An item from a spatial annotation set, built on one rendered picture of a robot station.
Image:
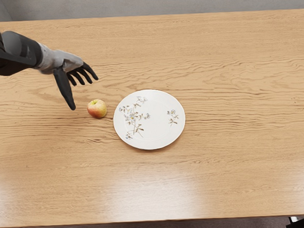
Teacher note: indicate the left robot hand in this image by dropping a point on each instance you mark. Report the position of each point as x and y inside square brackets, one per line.
[56, 60]

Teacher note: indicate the white floral plate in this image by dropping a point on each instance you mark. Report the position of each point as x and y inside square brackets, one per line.
[149, 119]

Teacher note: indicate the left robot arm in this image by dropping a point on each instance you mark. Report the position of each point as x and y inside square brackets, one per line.
[10, 53]

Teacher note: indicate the red and yellow apple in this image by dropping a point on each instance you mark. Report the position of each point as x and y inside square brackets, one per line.
[97, 108]

